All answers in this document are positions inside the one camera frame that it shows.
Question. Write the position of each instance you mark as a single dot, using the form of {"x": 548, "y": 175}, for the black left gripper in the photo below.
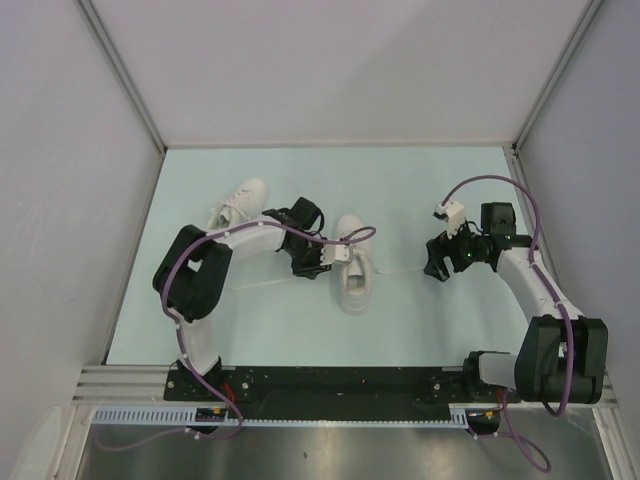
{"x": 313, "y": 269}

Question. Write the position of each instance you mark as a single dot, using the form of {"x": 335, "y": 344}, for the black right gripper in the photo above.
{"x": 438, "y": 248}

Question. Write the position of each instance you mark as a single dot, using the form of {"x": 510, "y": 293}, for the white sneaker with laces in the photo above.
{"x": 355, "y": 270}

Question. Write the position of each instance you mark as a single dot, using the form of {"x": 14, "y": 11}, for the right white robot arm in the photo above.
{"x": 562, "y": 356}

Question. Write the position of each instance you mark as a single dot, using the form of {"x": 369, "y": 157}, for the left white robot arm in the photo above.
{"x": 192, "y": 275}

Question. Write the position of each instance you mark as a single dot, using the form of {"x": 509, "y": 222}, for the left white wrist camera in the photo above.
{"x": 335, "y": 253}

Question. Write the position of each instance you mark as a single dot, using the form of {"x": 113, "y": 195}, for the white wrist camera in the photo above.
{"x": 453, "y": 214}
{"x": 335, "y": 253}

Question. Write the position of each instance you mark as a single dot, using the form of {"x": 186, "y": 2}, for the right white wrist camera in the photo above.
{"x": 453, "y": 214}

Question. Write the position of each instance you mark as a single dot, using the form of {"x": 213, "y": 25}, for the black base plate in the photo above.
{"x": 305, "y": 389}

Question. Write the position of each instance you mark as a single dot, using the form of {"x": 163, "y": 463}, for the grey slotted cable duct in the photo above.
{"x": 443, "y": 416}

